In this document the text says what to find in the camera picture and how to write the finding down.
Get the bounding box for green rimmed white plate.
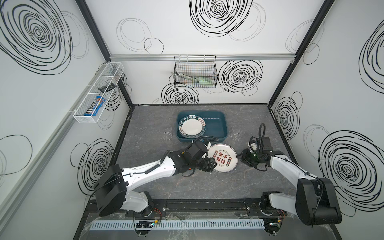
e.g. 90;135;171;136
178;115;207;138

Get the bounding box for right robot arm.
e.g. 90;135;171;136
237;137;342;226

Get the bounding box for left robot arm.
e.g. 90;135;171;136
94;140;217;217

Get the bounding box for teal plastic bin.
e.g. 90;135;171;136
176;111;228;143

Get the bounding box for clear glass right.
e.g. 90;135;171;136
231;125;243;142

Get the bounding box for clear glass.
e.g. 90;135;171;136
162;128;173;141
231;125;243;142

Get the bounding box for clear glass back left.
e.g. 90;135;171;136
162;128;173;141

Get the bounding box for green item in basket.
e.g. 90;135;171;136
199;77;216;87

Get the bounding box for metal tongs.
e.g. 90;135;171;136
171;72;200;83

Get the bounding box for blue candy packet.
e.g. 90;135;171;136
84;97;105;117

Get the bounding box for black remote control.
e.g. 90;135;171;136
98;83;116;93

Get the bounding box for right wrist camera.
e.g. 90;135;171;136
250;142;258;152

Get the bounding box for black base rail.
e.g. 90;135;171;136
85;192;330;218

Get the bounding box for white slotted cable duct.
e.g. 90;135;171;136
90;219;265;231

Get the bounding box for black wire basket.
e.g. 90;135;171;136
172;55;219;88

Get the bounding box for white wire shelf basket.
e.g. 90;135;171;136
74;62;124;124

